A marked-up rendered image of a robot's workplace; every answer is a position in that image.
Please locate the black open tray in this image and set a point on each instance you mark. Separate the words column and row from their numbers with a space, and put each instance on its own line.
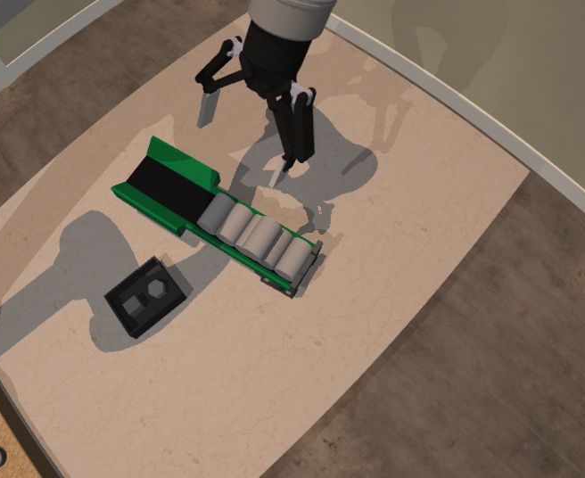
column 137, row 284

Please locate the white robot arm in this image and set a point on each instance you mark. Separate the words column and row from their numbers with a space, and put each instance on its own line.
column 296, row 20

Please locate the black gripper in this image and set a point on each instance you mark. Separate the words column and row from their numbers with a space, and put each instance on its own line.
column 284, row 58

